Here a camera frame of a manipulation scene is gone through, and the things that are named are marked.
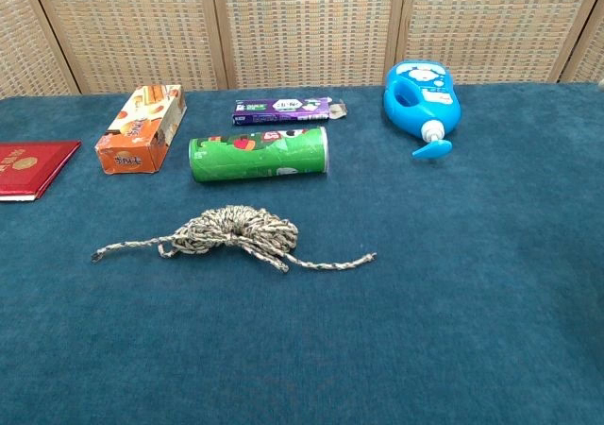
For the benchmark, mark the orange biscuit box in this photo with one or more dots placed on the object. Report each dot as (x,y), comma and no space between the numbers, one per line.
(141,130)

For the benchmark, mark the red booklet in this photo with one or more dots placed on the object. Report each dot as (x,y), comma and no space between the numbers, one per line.
(30,167)

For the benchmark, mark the woven folding screen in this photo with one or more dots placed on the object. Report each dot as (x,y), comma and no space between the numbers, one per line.
(302,28)

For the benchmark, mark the blue pump bottle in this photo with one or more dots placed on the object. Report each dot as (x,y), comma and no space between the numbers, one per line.
(421,99)

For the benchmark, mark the green chips can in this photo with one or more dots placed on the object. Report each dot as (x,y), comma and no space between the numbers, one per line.
(257,154)

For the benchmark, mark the purple toothpaste box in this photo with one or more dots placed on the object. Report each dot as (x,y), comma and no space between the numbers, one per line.
(282,110)

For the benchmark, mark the blue table cloth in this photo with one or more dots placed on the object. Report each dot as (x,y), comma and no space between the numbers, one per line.
(302,311)

